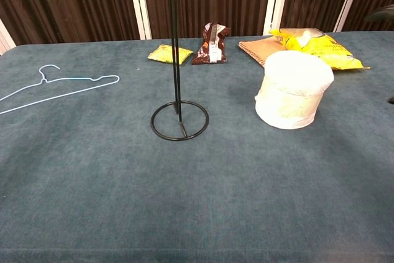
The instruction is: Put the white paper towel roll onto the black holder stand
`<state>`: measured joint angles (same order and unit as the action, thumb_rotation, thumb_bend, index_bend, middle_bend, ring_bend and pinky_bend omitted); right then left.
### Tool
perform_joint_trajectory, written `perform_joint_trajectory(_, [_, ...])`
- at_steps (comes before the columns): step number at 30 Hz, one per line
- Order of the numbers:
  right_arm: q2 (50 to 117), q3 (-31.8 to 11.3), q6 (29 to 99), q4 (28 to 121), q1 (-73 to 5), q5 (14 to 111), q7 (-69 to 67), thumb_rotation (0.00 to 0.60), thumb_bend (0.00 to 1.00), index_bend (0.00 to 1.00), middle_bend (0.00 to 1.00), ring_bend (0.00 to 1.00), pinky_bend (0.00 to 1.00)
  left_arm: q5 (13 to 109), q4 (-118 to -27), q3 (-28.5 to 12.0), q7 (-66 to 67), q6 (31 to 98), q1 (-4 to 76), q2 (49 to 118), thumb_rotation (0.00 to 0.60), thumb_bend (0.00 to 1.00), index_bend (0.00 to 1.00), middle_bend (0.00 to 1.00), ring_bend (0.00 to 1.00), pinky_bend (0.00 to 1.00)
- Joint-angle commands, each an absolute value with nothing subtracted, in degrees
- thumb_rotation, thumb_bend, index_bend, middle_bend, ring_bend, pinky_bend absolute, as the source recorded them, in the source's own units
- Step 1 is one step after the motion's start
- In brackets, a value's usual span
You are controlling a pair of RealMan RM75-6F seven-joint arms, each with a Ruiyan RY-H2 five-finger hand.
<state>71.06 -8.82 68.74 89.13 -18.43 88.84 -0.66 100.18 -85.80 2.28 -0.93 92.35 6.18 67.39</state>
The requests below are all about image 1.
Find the brown snack wrapper packet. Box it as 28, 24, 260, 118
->
191, 22, 231, 65

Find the light blue wire hanger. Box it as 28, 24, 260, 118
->
0, 64, 121, 115

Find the white partition frame post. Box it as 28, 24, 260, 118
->
333, 0, 368, 33
0, 18, 17, 56
126, 0, 153, 41
262, 0, 292, 36

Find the white toilet paper roll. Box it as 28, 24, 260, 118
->
254, 50, 335, 130

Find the black metal stand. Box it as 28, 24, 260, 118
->
150, 0, 210, 142

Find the teal table cloth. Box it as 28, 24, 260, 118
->
0, 30, 394, 263

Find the large yellow snack bag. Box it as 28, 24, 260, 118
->
269, 28, 371, 71

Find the brown spiral notebook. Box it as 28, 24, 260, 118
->
238, 35, 287, 68

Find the small yellow-green snack packet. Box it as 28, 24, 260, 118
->
147, 44, 194, 66

